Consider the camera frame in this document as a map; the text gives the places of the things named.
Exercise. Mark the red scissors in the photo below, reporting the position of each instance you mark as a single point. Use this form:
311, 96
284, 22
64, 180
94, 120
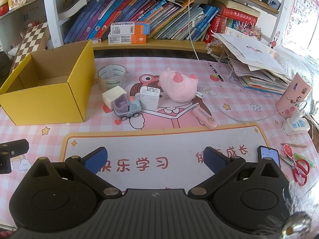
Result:
299, 170

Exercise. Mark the dark fuzzy cloth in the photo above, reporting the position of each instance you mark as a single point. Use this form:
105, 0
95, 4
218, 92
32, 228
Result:
4, 64

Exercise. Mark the orange white toothpaste box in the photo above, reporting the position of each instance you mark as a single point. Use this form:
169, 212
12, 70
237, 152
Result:
124, 39
124, 28

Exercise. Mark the black smartphone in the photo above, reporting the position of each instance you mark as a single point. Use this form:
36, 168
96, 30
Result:
269, 154

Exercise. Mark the wooden pencil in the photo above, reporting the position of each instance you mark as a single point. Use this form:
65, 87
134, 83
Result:
296, 145

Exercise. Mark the white foam block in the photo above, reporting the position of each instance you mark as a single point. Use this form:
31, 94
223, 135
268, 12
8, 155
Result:
111, 97

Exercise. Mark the pink checked desk mat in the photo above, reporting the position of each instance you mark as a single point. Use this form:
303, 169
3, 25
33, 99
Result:
74, 132

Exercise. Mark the colourful bead ornament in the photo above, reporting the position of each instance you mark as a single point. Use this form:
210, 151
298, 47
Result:
248, 31

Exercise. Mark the silver bell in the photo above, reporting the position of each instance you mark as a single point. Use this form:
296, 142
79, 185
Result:
297, 223

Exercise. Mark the row of colourful books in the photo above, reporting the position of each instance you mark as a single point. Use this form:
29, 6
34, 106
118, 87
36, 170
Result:
149, 12

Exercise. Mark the small red white box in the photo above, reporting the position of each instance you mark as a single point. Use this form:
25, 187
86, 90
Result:
96, 40

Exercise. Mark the black pen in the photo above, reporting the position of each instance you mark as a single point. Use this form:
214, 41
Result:
215, 71

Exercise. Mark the red white figurine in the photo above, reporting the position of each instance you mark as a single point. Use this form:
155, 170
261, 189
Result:
3, 10

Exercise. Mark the green marker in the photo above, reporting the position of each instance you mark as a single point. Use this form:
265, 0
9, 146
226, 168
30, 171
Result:
310, 163

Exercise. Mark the grey toy truck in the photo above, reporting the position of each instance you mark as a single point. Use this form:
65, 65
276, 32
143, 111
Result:
132, 106

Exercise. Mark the white wooden desk bookshelf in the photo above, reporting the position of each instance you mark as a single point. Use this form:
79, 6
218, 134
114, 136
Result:
174, 45

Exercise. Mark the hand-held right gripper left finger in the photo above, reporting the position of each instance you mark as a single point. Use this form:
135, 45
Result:
96, 159

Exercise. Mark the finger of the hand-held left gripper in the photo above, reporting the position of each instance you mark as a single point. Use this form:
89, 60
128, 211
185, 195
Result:
17, 147

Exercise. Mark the pink utility knife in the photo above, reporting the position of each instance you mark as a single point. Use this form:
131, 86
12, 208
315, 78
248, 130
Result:
205, 119

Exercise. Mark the alphabet wall poster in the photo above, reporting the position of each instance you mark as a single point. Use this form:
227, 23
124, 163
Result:
304, 12

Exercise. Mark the white side shelf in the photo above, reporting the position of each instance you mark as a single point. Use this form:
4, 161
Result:
15, 25

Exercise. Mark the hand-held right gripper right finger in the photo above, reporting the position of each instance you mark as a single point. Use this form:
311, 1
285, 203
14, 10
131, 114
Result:
214, 160

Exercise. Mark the pile of papers and books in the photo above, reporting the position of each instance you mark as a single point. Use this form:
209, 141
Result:
251, 54

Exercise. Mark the black device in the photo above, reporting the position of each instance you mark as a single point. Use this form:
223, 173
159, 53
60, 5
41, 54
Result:
273, 1

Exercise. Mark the clear tape roll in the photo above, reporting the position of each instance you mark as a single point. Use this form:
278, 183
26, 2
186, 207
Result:
112, 84

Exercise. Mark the thick red dictionary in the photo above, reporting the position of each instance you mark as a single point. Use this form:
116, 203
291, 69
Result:
239, 16

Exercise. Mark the white wall charger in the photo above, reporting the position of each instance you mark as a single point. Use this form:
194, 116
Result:
149, 100

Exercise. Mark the small metal scissors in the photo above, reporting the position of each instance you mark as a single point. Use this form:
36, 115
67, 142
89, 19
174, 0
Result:
287, 161

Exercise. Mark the pink plush toy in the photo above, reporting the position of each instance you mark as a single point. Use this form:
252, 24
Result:
179, 89

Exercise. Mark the thick yellowed book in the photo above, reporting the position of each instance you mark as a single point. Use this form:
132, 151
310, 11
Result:
239, 3

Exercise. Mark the white blue plug adapter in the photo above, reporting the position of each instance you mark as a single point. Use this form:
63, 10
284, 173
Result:
296, 125

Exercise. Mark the yellow cardboard box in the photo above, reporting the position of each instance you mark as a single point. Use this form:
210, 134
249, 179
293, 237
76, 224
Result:
42, 104

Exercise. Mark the wooden chessboard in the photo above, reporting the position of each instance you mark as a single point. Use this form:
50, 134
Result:
30, 42

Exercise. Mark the fluffy grey pompom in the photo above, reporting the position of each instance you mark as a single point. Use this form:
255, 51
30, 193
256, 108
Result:
290, 193

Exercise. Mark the pink tower power strip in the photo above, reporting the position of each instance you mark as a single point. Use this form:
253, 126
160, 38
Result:
294, 94

